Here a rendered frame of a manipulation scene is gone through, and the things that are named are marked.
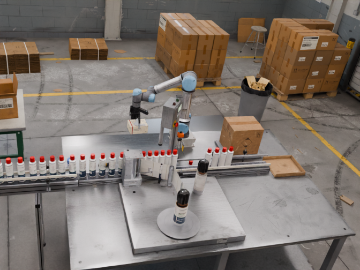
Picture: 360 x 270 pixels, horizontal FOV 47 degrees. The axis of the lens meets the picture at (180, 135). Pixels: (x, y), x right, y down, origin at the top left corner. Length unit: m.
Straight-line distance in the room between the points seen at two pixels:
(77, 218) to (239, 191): 1.31
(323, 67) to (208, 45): 1.96
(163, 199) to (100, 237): 0.56
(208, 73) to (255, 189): 3.75
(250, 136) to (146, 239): 1.47
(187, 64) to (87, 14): 2.58
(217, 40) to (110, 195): 4.14
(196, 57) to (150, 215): 4.14
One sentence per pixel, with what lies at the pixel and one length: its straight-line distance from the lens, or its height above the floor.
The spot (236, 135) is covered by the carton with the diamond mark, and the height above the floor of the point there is 1.06.
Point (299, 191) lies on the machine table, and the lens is 3.66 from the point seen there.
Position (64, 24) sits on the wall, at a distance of 8.45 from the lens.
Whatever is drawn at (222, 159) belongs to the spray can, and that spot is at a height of 0.98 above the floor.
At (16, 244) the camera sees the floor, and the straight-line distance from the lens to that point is 4.06.
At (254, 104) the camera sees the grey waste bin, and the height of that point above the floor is 0.39.
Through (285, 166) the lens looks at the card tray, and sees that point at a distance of 3.90.
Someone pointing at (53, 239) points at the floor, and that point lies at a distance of 4.05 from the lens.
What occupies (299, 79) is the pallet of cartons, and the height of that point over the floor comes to 0.40.
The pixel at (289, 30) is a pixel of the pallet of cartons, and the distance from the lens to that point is 6.94.
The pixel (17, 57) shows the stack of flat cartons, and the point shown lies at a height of 0.27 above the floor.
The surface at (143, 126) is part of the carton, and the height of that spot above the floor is 1.02.
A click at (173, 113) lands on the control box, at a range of 3.11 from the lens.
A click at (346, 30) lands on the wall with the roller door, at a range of 8.39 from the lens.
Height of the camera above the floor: 2.94
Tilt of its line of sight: 32 degrees down
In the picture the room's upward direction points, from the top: 9 degrees clockwise
